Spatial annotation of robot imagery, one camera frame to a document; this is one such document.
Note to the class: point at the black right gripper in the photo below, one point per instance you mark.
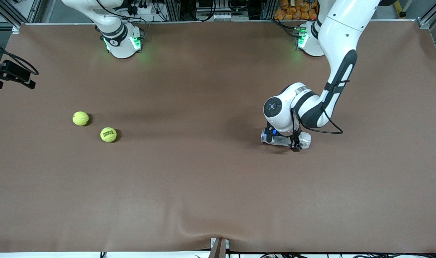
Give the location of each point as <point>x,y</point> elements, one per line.
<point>12,70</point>

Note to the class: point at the white blue tennis ball can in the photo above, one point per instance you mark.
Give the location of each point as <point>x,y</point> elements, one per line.
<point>305,140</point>

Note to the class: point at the yellow tennis ball black print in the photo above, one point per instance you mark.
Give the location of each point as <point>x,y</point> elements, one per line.
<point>108,134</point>

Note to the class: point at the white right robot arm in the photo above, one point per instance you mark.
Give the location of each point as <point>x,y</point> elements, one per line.
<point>121,43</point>

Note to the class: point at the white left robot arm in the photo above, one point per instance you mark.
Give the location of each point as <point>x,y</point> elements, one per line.
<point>336,36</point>

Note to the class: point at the brown table mat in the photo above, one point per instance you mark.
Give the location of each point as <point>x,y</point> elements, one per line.
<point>218,197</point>

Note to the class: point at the orange bagged items pile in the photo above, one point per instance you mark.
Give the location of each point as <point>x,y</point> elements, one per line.
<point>289,10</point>

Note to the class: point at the white power strip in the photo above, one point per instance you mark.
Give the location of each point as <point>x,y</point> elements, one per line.
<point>146,10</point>

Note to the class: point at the white terminal block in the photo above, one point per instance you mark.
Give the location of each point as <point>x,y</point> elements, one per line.
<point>225,16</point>

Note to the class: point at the aluminium frame post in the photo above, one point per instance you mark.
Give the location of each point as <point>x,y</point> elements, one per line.
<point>173,10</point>
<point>33,10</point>
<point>267,10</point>
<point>432,14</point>

